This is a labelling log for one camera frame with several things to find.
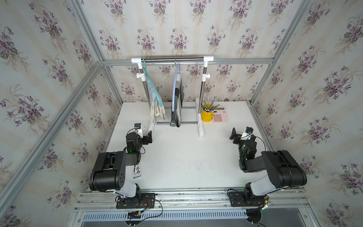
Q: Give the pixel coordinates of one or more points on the packaged pen blister pack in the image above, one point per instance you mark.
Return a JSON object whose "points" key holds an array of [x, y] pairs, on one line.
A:
{"points": [[136, 171]]}

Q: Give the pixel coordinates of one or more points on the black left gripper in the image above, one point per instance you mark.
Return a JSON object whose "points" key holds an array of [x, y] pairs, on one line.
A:
{"points": [[145, 139]]}

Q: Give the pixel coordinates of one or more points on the yellow pencil cup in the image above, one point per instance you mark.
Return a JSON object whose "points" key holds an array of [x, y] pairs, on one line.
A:
{"points": [[206, 116]]}

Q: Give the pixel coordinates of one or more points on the teal plastic hanger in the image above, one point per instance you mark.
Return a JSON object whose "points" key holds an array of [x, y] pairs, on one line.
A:
{"points": [[151, 87]]}

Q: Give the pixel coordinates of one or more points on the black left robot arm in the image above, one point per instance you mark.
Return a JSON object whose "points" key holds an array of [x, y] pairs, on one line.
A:
{"points": [[109, 172]]}

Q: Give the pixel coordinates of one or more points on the light blue plastic hanger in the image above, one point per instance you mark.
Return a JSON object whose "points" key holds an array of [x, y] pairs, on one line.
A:
{"points": [[177, 71]]}

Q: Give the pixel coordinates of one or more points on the aluminium mounting rail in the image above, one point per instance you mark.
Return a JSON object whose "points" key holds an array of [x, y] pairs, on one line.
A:
{"points": [[189, 199]]}

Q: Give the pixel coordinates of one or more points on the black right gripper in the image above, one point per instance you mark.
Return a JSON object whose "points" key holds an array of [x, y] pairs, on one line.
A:
{"points": [[237, 137]]}

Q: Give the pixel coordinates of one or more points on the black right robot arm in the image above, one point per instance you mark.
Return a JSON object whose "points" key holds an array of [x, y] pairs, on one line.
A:
{"points": [[282, 169]]}

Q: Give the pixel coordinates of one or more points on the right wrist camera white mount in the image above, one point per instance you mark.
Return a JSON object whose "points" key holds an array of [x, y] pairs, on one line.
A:
{"points": [[247, 133]]}

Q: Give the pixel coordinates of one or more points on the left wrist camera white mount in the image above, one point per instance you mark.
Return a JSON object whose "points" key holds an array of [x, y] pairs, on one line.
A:
{"points": [[138, 129]]}

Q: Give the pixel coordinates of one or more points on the pink calculator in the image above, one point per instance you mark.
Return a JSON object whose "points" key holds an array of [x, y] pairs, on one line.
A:
{"points": [[220, 115]]}

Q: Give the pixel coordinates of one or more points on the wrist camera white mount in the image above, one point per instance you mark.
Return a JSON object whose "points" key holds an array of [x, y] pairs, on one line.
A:
{"points": [[247, 133], [138, 129]]}

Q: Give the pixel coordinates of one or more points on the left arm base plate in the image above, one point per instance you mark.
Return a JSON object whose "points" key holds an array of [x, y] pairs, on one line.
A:
{"points": [[141, 201]]}

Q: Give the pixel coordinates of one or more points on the blue cream plaid scarf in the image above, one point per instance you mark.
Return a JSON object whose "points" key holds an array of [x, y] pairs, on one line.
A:
{"points": [[156, 111]]}

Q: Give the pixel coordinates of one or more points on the black white checkered scarf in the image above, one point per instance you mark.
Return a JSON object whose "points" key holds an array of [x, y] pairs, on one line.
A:
{"points": [[179, 96]]}

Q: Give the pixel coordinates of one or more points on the white steel clothes rack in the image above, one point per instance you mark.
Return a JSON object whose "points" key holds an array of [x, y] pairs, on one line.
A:
{"points": [[184, 60]]}

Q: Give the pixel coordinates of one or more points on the pencils in cup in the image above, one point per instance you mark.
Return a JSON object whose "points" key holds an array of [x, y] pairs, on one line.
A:
{"points": [[208, 107]]}

